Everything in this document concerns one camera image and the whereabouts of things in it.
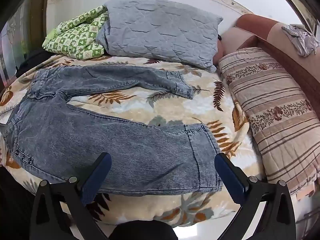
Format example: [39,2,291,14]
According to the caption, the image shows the frosted glass window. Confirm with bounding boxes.
[0,5,48,85]

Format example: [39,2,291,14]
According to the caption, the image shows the grey crumpled cloth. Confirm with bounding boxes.
[282,24,320,57]

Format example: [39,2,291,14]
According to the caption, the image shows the leaf print blanket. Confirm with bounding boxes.
[0,52,268,228]

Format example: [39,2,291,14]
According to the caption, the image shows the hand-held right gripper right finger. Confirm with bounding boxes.
[214,152,297,240]

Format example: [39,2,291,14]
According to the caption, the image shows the blue-grey denim pants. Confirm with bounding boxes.
[0,64,224,198]

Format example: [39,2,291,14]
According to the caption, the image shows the striped floral bolster pillow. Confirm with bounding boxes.
[218,47,320,201]

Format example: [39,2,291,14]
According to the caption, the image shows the green checkered blanket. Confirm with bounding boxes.
[42,5,109,60]

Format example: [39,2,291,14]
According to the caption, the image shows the grey quilted pillow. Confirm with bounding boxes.
[96,0,224,73]

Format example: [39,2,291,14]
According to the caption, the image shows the person's dark clothing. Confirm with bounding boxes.
[109,219,178,240]

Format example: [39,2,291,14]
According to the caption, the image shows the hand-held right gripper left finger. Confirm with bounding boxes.
[30,152,112,240]

